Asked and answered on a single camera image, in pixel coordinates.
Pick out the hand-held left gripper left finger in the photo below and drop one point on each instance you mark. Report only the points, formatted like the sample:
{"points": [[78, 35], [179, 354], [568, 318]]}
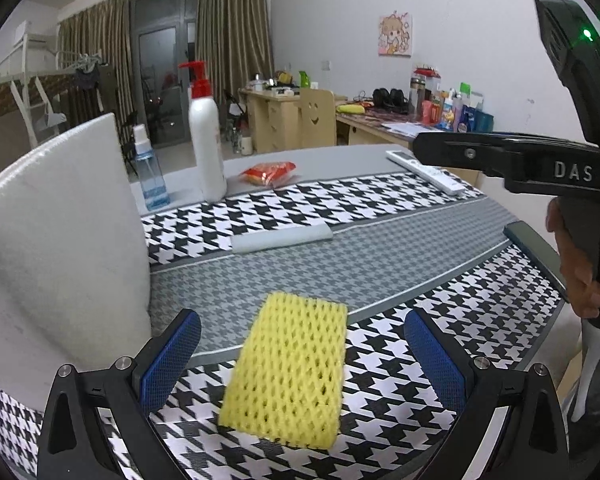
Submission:
{"points": [[172, 360]]}

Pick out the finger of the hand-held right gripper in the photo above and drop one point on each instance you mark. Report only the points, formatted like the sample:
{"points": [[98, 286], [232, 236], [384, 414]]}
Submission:
{"points": [[520, 160], [535, 255]]}

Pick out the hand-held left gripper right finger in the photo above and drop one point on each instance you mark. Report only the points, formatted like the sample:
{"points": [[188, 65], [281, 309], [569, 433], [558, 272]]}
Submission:
{"points": [[437, 360]]}

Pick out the yellow foam net sleeve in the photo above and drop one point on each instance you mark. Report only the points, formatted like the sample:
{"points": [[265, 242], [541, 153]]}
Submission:
{"points": [[285, 370]]}

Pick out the white foam box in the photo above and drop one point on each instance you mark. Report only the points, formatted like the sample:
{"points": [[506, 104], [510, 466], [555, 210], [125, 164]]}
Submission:
{"points": [[55, 260]]}

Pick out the person's right hand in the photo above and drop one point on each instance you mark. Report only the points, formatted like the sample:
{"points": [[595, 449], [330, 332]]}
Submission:
{"points": [[575, 265]]}

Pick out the group of toiletry bottles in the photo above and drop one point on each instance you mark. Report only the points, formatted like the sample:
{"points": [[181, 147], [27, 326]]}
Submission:
{"points": [[450, 105]]}

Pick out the white remote control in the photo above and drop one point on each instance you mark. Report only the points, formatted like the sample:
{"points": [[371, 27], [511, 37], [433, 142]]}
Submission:
{"points": [[425, 170]]}

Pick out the black white houndstooth table mat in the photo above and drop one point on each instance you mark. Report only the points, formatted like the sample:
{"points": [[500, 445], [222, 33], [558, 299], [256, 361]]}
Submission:
{"points": [[380, 240]]}

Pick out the black headphones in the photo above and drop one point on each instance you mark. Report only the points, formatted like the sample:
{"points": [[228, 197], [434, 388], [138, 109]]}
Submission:
{"points": [[390, 100]]}

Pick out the wooden desk with patterned cloth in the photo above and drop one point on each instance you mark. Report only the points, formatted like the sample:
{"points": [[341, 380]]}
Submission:
{"points": [[375, 132]]}

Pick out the grey folded cloth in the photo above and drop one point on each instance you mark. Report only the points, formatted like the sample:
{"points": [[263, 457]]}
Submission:
{"points": [[280, 238]]}

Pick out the small clear spray bottle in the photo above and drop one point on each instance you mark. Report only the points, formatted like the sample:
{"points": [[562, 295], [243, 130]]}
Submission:
{"points": [[151, 180]]}

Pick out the wooden chair with smiley cutout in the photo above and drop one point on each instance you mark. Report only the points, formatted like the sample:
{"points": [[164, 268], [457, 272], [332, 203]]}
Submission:
{"points": [[316, 120]]}

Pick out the red snack packet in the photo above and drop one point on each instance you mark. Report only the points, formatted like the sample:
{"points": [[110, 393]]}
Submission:
{"points": [[269, 172]]}

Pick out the white pump bottle red cap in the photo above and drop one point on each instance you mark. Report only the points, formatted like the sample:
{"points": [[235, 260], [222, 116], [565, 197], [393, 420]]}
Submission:
{"points": [[205, 140]]}

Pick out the green plastic bottle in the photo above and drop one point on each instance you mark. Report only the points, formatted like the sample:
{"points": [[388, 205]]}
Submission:
{"points": [[305, 80]]}

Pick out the white bunk bed ladder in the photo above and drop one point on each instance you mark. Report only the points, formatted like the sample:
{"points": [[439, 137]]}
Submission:
{"points": [[35, 110]]}

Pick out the dark hanging clothes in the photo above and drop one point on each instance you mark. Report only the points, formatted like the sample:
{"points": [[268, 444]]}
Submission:
{"points": [[87, 77]]}

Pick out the glass balcony door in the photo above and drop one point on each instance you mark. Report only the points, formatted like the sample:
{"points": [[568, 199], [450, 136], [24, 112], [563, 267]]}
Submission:
{"points": [[160, 60]]}

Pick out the white metal bunk bed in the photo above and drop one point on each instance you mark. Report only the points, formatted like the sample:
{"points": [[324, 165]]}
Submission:
{"points": [[10, 90]]}

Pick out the brown curtain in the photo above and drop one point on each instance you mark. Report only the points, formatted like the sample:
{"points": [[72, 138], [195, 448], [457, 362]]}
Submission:
{"points": [[232, 30], [95, 50]]}

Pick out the pink cartoon wall poster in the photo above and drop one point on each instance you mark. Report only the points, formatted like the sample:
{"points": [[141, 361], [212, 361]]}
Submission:
{"points": [[395, 34]]}

